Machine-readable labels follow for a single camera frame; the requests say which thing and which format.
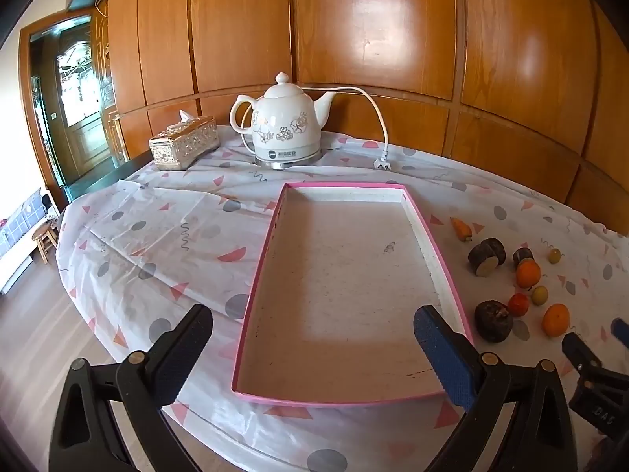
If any pink rimmed tray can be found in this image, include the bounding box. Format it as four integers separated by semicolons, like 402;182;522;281
231;182;470;407

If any yellow green small fruit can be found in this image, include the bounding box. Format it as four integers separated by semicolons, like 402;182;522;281
531;286;549;306

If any patterned white tablecloth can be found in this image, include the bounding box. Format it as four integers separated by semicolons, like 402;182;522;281
57;128;628;471

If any dark cut root large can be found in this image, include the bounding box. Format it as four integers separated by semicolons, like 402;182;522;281
467;238;506;277

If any small orange carrot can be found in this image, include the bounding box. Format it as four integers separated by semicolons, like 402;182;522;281
450;218;473;242

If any white kettle power cord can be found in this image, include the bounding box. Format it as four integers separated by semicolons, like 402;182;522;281
239;84;394;172

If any white ceramic electric kettle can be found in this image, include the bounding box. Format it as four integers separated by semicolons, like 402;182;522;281
229;72;336;170

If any red tomato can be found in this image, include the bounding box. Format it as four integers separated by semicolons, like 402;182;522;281
508;293;530;317

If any wooden door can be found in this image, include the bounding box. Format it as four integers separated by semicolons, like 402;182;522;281
29;15;111;188

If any dark round root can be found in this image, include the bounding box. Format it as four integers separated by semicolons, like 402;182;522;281
473;301;514;343

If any orange mandarin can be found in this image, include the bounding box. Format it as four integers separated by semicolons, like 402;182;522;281
515;258;542;290
542;304;570;339

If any ornate white tissue box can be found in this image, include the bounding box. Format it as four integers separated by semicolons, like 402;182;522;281
149;110;220;171

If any wooden stool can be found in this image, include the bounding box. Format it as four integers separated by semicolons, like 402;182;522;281
32;218;59;264

